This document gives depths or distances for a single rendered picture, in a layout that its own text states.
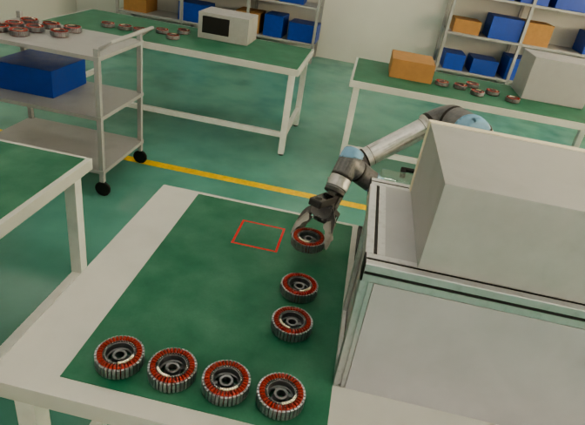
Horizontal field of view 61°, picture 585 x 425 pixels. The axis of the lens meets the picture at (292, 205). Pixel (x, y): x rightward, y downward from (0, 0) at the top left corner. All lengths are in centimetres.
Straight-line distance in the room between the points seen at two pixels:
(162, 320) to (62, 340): 24
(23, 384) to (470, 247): 100
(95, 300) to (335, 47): 707
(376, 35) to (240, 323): 702
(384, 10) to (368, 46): 57
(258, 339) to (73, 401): 45
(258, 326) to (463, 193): 68
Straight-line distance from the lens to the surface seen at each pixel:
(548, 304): 115
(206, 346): 133
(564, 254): 112
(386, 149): 186
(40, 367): 133
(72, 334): 139
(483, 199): 102
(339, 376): 128
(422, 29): 812
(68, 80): 369
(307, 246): 158
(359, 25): 810
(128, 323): 139
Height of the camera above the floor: 170
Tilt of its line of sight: 29 degrees down
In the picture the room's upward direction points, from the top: 9 degrees clockwise
